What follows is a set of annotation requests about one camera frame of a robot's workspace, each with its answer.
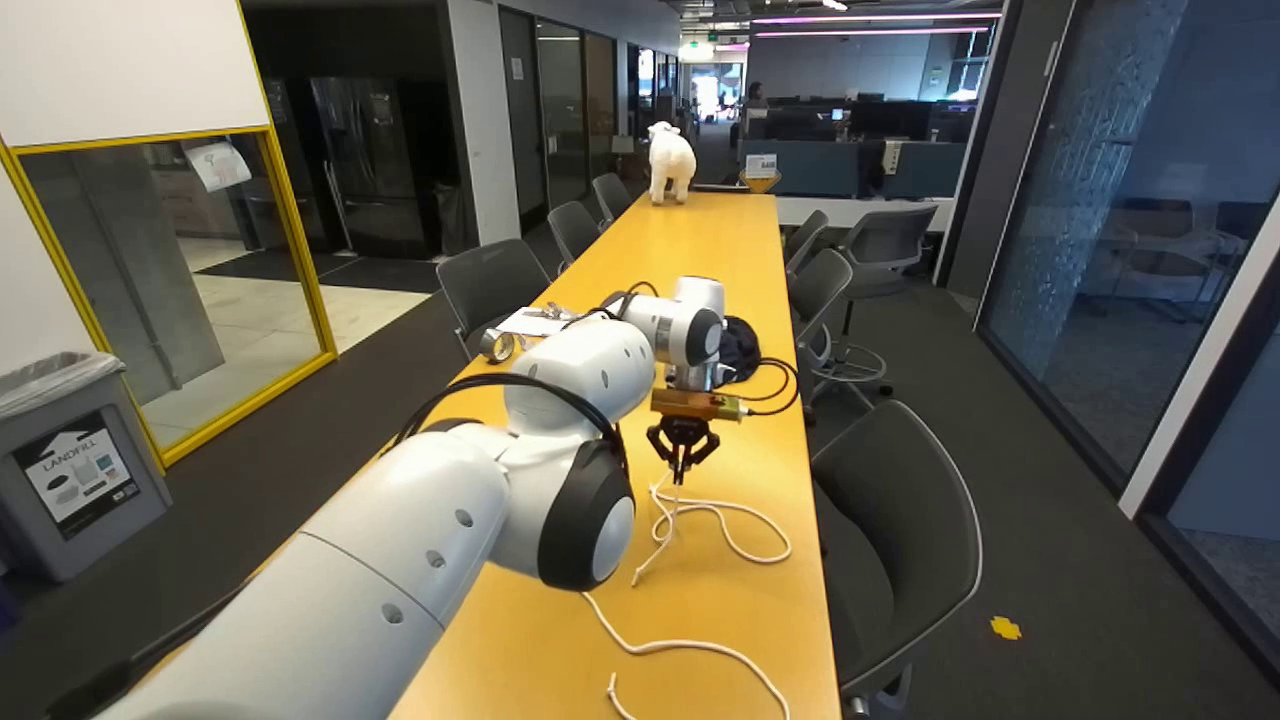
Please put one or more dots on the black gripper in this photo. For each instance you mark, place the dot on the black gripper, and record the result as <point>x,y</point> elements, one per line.
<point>683,441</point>

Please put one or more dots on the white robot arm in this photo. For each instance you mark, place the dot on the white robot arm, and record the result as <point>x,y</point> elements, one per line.
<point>342,614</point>

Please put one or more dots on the white flat board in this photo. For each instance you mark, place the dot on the white flat board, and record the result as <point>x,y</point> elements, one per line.
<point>525,327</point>

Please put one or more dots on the grey chair middle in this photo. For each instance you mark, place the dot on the grey chair middle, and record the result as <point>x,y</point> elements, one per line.
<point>821,311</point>

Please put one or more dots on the grey chair near robot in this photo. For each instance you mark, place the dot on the grey chair near robot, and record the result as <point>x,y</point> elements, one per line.
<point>900,550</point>

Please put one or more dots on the grey chair left side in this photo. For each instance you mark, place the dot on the grey chair left side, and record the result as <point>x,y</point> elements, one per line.
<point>488,281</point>

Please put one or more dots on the white stuffed animal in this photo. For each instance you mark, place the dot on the white stuffed animal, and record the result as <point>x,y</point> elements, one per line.
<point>670,161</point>

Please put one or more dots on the grey chair far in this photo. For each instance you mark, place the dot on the grey chair far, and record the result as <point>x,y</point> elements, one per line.
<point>889,242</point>

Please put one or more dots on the yellow framed glass panel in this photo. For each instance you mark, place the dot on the yellow framed glass panel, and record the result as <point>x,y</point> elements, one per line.
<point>191,262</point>

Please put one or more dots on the grey trash bin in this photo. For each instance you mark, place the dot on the grey trash bin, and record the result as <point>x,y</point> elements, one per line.
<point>79,473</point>

